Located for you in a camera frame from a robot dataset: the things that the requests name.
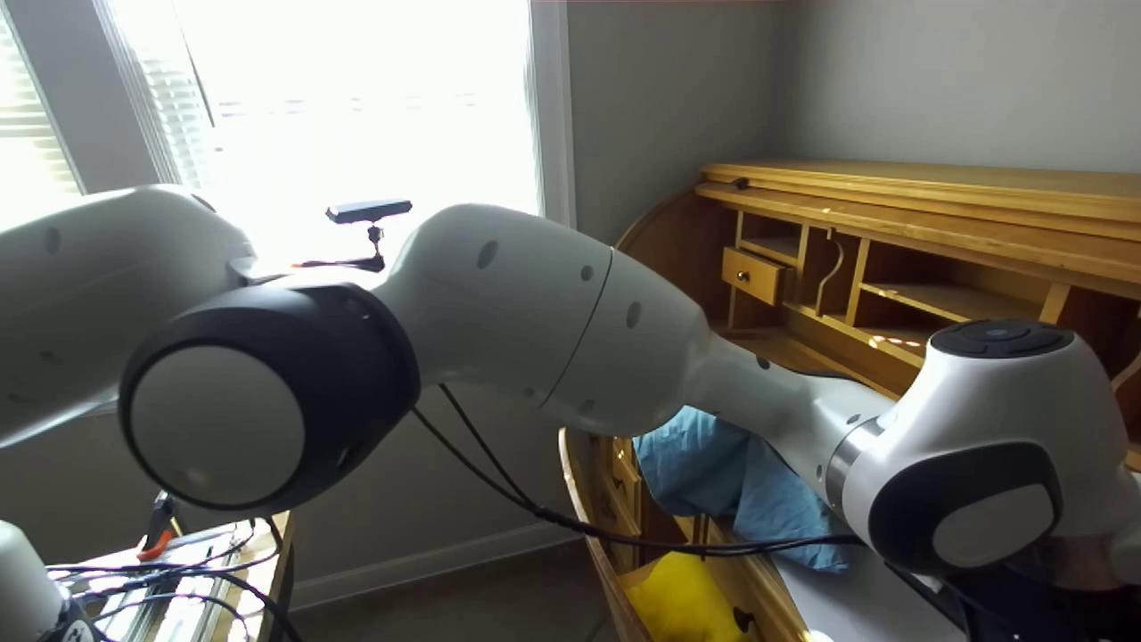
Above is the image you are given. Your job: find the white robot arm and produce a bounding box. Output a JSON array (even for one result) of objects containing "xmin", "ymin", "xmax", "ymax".
[{"xmin": 0, "ymin": 184, "xmax": 1141, "ymax": 579}]

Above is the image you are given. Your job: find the light blue cloth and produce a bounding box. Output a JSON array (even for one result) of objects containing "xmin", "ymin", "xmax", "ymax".
[{"xmin": 632, "ymin": 405, "xmax": 851, "ymax": 575}]

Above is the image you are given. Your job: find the wooden roll-top desk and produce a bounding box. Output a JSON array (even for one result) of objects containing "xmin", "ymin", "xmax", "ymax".
[{"xmin": 553, "ymin": 160, "xmax": 1141, "ymax": 642}]

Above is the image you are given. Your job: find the yellow chair cushion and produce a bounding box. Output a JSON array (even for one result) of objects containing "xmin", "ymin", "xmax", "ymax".
[{"xmin": 625, "ymin": 552, "xmax": 744, "ymax": 642}]

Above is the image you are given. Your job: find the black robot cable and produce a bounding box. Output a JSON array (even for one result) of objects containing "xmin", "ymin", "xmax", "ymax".
[{"xmin": 407, "ymin": 378, "xmax": 861, "ymax": 565}]

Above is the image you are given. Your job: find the black camera on stand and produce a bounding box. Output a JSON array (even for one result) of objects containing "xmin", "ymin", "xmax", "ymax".
[{"xmin": 323, "ymin": 198, "xmax": 413, "ymax": 272}]

